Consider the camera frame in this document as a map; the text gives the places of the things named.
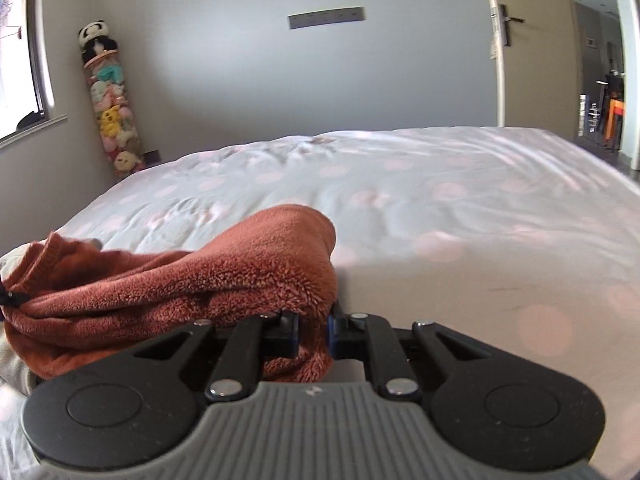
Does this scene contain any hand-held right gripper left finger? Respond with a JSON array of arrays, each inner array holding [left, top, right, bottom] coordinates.
[[90, 310, 301, 401]]

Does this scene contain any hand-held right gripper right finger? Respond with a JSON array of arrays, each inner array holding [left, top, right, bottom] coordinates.
[[327, 302, 541, 401]]

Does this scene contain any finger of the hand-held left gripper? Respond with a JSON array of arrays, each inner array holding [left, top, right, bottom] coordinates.
[[0, 287, 26, 311]]

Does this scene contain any rust fleece garment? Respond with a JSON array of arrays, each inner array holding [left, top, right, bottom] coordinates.
[[2, 204, 337, 381]]

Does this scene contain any bed with pink-dotted sheet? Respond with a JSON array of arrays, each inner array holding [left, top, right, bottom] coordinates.
[[0, 127, 640, 480]]

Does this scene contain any clear tube of plush toys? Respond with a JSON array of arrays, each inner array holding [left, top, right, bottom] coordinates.
[[82, 50, 146, 178]]

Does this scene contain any window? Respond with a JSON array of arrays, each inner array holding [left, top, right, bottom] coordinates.
[[0, 0, 68, 148]]

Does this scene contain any panda plush toy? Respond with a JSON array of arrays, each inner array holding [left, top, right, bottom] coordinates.
[[77, 20, 119, 63]]

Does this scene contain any cream door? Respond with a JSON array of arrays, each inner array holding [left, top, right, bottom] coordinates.
[[482, 0, 583, 136]]

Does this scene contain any orange chair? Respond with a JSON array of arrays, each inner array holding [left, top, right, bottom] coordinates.
[[602, 99, 626, 144]]

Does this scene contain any grey wall switch panel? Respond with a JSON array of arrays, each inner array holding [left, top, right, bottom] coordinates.
[[288, 6, 365, 30]]

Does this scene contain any dark door handle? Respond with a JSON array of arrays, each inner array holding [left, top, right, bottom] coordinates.
[[497, 4, 526, 48]]

